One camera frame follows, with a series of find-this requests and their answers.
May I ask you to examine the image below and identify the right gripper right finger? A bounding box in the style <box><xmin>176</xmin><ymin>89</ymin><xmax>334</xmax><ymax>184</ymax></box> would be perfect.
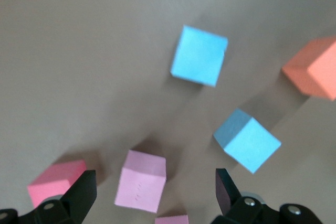
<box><xmin>211</xmin><ymin>168</ymin><xmax>323</xmax><ymax>224</ymax></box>

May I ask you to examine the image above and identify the brown table mat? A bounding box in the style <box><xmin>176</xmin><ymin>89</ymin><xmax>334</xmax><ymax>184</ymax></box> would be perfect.
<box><xmin>0</xmin><ymin>0</ymin><xmax>336</xmax><ymax>224</ymax></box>

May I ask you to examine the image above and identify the red foam cube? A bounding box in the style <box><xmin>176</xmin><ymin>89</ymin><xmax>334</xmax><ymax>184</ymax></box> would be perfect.
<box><xmin>27</xmin><ymin>159</ymin><xmax>87</xmax><ymax>209</ymax></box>

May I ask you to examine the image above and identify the pink foam cube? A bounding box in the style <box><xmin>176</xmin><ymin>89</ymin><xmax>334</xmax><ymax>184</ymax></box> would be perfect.
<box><xmin>114</xmin><ymin>150</ymin><xmax>167</xmax><ymax>214</ymax></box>
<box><xmin>154</xmin><ymin>215</ymin><xmax>190</xmax><ymax>224</ymax></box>

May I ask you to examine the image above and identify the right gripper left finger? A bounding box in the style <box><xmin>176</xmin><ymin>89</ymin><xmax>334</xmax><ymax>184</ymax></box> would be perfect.
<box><xmin>0</xmin><ymin>170</ymin><xmax>98</xmax><ymax>224</ymax></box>

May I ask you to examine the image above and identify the blue foam cube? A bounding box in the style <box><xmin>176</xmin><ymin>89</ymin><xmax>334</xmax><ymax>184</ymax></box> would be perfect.
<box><xmin>170</xmin><ymin>24</ymin><xmax>228</xmax><ymax>88</ymax></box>
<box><xmin>213</xmin><ymin>108</ymin><xmax>282</xmax><ymax>174</ymax></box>

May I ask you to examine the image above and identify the orange foam cube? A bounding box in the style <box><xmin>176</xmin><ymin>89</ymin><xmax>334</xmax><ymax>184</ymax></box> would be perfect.
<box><xmin>281</xmin><ymin>35</ymin><xmax>336</xmax><ymax>101</ymax></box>

